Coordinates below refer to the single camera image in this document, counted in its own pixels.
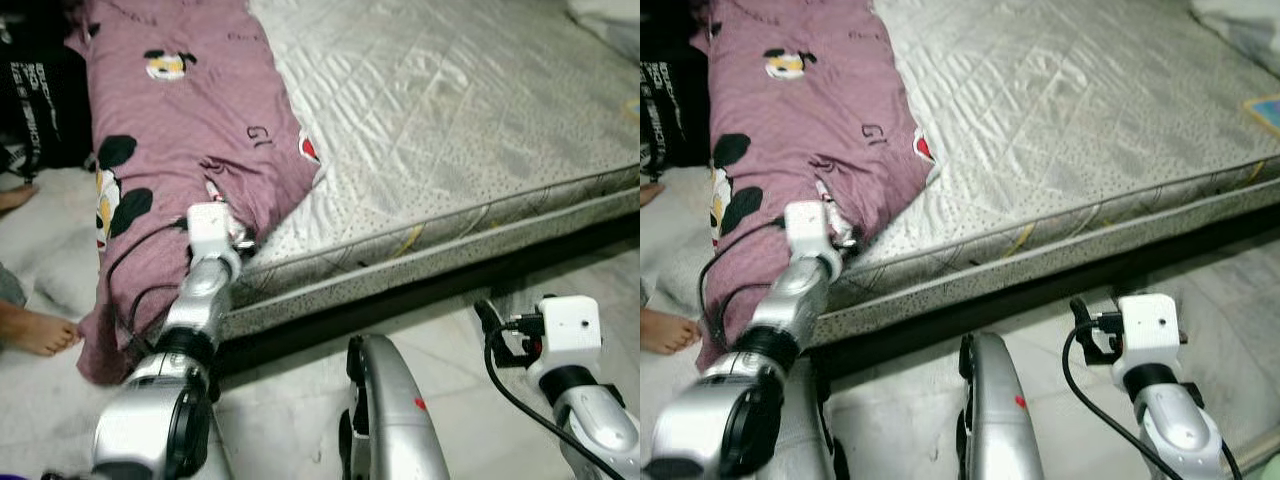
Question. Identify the pink cartoon print blanket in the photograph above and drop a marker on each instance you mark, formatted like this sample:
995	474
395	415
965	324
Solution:
800	120
190	120

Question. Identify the person's bare foot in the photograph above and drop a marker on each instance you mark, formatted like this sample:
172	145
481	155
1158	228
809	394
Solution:
670	332
648	192
12	197
35	330

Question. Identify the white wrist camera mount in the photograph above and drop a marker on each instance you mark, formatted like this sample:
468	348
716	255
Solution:
208	230
1148	328
570	330
808	228

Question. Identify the white pillow with tree print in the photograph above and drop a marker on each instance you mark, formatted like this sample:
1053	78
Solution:
1245	25
610	20

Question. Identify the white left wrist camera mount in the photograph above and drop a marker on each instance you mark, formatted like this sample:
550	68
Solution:
208	230
808	228

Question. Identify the grey bed base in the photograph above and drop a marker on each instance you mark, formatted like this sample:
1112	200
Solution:
1050	265
450	258

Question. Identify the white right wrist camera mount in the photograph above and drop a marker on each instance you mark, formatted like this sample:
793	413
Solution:
1148	328
570	330

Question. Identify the black cloth with white lettering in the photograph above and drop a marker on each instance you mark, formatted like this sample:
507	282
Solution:
40	110
670	110

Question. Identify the beige quilted mattress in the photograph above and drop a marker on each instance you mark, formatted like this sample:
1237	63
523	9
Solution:
1080	100
450	100

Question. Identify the grey left robot leg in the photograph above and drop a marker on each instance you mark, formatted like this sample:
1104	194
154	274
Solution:
805	430

